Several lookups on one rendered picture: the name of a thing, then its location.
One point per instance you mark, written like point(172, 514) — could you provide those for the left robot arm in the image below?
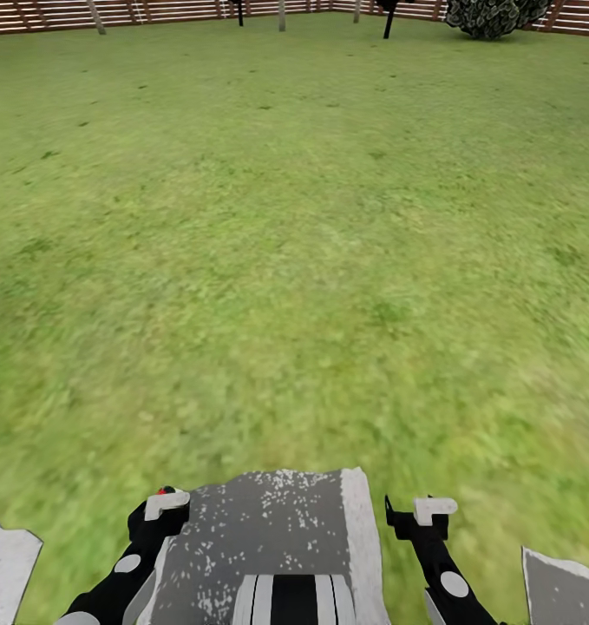
point(120, 598)

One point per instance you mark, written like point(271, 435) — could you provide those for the robot trunk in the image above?
point(294, 600)

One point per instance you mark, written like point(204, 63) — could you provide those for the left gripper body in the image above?
point(169, 524)

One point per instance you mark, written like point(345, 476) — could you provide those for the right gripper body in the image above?
point(406, 528)

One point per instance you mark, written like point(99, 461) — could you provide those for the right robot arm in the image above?
point(448, 597)

